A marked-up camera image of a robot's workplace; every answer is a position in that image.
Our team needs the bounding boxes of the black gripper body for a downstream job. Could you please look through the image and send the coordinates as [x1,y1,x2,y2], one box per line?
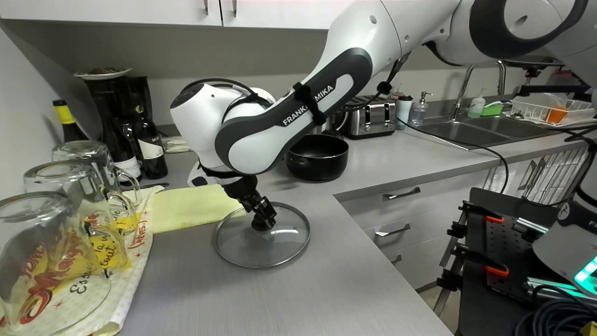
[222,171,267,214]

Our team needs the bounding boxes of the glass lid with black knob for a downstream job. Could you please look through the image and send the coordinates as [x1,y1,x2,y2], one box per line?
[213,199,312,272]

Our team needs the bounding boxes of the grey robot base with light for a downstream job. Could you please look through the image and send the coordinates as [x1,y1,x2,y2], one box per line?
[530,222,597,298]

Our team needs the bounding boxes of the black cooking pot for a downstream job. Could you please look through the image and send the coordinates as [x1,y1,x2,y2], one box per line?
[284,132,353,184]

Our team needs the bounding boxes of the pale yellow cloth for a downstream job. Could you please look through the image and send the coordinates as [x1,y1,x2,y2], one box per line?
[148,183,249,237]

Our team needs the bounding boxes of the folded white cloth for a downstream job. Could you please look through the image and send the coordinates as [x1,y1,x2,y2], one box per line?
[161,134,193,155]

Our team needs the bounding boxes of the wine bottle with white label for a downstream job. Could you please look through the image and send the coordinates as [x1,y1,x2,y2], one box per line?
[133,100,170,181]

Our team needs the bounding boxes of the clear glassware on rack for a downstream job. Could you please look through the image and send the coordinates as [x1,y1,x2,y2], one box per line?
[0,183,168,336]

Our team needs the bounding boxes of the stainless steel toaster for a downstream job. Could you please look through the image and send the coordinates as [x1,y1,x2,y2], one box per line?
[340,95,400,140]

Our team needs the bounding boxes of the black coffee maker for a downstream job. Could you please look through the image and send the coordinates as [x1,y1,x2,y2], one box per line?
[73,71,155,183]

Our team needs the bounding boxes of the clear drinking glass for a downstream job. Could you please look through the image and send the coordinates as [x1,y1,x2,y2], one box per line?
[23,158,137,270]
[51,138,142,201]

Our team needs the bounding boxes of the white cup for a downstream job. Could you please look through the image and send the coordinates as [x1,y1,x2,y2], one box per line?
[394,93,416,125]

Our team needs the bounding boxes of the clear soap dispenser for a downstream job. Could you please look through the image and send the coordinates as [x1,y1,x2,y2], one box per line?
[409,89,433,127]

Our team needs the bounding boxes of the white plate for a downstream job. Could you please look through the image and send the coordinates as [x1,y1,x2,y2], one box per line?
[71,65,135,82]

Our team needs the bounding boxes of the wine bottle with yellow cap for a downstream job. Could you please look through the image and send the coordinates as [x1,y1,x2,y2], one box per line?
[51,97,90,143]

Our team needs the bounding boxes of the stainless steel sink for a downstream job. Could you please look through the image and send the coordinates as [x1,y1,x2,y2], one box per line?
[413,115,551,151]

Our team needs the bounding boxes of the large printed drinking glass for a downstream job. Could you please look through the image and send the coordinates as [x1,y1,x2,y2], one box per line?
[0,190,116,336]

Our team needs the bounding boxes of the chrome faucet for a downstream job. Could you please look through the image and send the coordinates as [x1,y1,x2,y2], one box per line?
[452,58,510,121]

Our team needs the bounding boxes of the green dish soap bottle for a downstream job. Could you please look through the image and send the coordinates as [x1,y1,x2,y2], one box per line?
[467,91,487,121]

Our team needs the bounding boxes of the black table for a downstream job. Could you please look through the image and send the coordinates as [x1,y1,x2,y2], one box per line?
[456,272,597,336]

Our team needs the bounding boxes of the green sponge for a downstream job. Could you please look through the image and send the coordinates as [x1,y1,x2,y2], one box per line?
[482,99,506,117]

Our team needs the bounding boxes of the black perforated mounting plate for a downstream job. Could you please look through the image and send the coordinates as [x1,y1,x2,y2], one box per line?
[461,184,564,302]

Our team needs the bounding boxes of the white dish rack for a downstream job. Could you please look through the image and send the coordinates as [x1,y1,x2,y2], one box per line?
[508,89,597,127]

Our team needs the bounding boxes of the black clamp with orange handle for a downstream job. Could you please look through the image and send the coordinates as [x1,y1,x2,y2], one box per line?
[437,244,513,291]
[446,207,508,242]

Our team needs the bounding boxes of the black power cable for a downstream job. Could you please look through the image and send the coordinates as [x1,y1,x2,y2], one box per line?
[398,119,513,196]

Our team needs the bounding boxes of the aluminium profile rail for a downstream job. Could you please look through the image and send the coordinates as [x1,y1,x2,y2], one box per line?
[525,274,597,302]

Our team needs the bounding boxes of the coiled black cables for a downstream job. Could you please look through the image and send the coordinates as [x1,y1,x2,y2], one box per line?
[512,296,597,336]

